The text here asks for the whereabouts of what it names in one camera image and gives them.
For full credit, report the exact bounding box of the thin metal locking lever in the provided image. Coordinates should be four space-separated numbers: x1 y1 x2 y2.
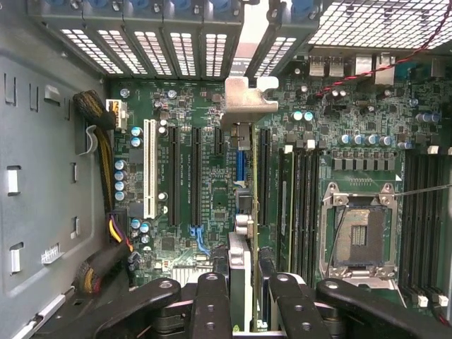
391 183 452 196

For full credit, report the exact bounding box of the short black expansion slot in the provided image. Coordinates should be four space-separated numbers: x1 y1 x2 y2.
213 126 225 157

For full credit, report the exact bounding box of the white PCI slot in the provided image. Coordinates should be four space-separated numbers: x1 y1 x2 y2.
143 119 158 220

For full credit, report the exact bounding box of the silver chipset heatsink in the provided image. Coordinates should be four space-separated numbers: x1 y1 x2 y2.
172 263 213 283

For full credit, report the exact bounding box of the blue expansion slot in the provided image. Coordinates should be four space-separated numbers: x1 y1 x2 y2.
234 150 247 184

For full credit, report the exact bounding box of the metal socket cover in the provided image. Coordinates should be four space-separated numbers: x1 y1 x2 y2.
340 275 402 292

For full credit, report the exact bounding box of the CPU socket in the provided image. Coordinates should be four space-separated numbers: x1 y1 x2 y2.
319 182 400 280

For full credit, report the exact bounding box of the open black PC case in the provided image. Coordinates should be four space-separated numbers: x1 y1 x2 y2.
0 0 452 339

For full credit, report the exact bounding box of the red and black twisted wire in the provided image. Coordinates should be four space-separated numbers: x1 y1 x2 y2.
313 0 452 98

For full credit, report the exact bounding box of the black braided power cable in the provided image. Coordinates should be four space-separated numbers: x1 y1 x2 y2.
73 90 118 213
73 242 132 295

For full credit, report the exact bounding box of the green motherboard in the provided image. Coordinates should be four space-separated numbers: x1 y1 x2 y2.
105 52 452 319

